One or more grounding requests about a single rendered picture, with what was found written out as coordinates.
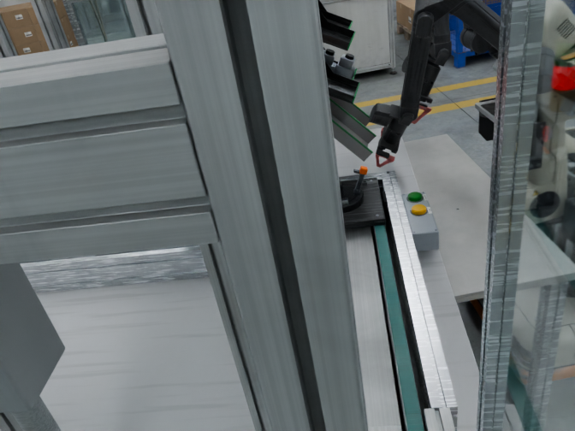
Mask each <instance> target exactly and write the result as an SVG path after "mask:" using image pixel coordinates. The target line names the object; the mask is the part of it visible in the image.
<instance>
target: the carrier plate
mask: <svg viewBox="0 0 575 431"><path fill-rule="evenodd" d="M363 180H367V186H362V184H361V187H360V188H361V189H362V191H363V193H364V202H363V203H362V204H361V205H360V206H359V207H358V208H357V209H355V210H353V211H350V212H347V213H343V219H344V226H345V228H352V227H368V226H377V225H385V224H386V220H385V215H384V210H383V206H382V198H381V193H380V189H379V185H378V180H377V178H369V179H363ZM357 181H358V180H346V181H342V182H341V183H343V184H352V185H355V186H356V184H357Z"/></svg>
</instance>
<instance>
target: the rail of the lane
mask: <svg viewBox="0 0 575 431"><path fill-rule="evenodd" d="M381 175H382V189H383V192H382V200H383V204H384V209H385V214H386V218H387V223H388V230H389V234H390V238H391V243H392V247H393V252H394V260H395V264H396V268H397V273H398V277H399V282H400V289H401V294H402V298H403V303H404V307H405V312H406V319H407V323H408V327H409V332H410V336H411V341H412V349H413V353H414V357H415V362H416V366H417V371H418V378H419V383H420V387H421V392H422V396H423V401H424V408H425V409H432V408H434V409H435V410H439V408H447V407H449V408H450V411H451V415H452V418H453V425H454V428H455V431H457V419H458V417H457V414H458V405H457V402H456V398H455V396H454V392H453V386H452V382H451V380H450V376H449V373H448V367H447V364H446V360H445V357H444V354H443V350H442V344H441V341H440V338H439V334H438V331H437V328H436V322H435V318H434V316H433V312H432V309H431V305H430V300H429V296H428V293H427V289H426V286H425V283H424V277H423V274H422V270H421V267H420V263H419V260H418V254H417V251H416V248H415V244H414V241H413V237H412V232H411V229H410V225H409V221H408V219H407V215H406V209H405V206H404V203H403V199H402V196H401V193H400V187H399V183H398V180H397V177H396V173H395V171H386V172H381Z"/></svg>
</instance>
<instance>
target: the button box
mask: <svg viewBox="0 0 575 431"><path fill-rule="evenodd" d="M420 193H421V194H422V199H421V200H420V201H417V202H413V201H410V200H408V194H409V193H407V194H402V195H401V196H402V199H403V203H404V206H405V209H406V215H407V219H408V221H409V225H410V229H411V232H412V237H413V241H414V244H415V248H416V251H431V250H438V249H439V230H438V227H437V225H436V221H435V218H434V216H433V213H432V210H431V207H430V204H429V201H428V199H427V196H426V193H425V192H420ZM416 204H422V205H424V206H425V207H426V212H425V213H424V214H422V215H415V214H413V213H412V206H413V205H416Z"/></svg>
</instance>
